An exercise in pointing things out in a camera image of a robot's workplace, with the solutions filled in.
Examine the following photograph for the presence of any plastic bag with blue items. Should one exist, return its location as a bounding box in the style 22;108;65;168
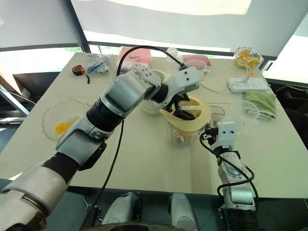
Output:
86;53;112;74

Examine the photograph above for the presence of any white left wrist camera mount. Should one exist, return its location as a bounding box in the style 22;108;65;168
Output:
154;67;201;113

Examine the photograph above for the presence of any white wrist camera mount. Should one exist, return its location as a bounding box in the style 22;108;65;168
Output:
215;121;238;148
154;67;201;113

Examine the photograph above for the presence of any white power strip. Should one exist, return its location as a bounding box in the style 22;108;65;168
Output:
227;77;270;93

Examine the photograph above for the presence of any black metal bracket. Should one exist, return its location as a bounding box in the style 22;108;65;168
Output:
83;204;102;227
218;204;228;231

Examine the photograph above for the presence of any large clear glass bowl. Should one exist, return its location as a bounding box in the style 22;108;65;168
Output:
42;97;93;141

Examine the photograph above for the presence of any bag of orange fruit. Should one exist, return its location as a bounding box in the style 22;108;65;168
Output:
233;47;264;70

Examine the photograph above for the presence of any white rounded shell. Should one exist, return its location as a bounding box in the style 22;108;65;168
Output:
167;192;199;231
100;192;141;226

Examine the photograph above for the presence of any grey window post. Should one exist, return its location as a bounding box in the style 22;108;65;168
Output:
57;0;92;54

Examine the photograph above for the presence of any white cord with orange tag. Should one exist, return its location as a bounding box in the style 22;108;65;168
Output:
244;63;255;79

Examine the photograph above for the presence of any orange black tape measure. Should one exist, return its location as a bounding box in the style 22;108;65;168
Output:
71;64;86;77

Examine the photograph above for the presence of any clear measuring cup with juice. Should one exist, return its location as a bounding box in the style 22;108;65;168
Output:
186;59;213;84

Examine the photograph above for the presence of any clear plastic bottle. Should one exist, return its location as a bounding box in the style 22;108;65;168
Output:
166;48;182;73

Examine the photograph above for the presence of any white blender base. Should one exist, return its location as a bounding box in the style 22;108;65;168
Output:
140;69;167;115

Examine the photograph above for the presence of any white roller blind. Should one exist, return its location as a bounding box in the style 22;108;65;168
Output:
0;0;80;50
70;0;307;57

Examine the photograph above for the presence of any clear plastic cup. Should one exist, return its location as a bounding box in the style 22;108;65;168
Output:
230;99;261;121

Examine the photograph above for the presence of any green cloth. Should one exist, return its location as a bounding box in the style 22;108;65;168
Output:
244;91;278;120

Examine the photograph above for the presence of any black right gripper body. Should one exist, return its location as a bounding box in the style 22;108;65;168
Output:
203;126;218;145

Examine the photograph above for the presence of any white power cable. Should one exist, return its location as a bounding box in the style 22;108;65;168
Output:
200;82;230;94

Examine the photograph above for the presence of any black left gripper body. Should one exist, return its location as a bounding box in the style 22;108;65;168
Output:
167;92;191;114

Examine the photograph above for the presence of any clear blender jar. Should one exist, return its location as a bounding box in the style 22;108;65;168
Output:
165;112;226;149

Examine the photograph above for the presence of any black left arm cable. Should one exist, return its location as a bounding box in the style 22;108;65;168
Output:
78;45;190;231

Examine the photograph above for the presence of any pale yellow blender lid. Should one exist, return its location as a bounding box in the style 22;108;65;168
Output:
159;94;211;132

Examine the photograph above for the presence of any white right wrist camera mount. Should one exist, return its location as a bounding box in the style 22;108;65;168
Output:
215;121;238;148

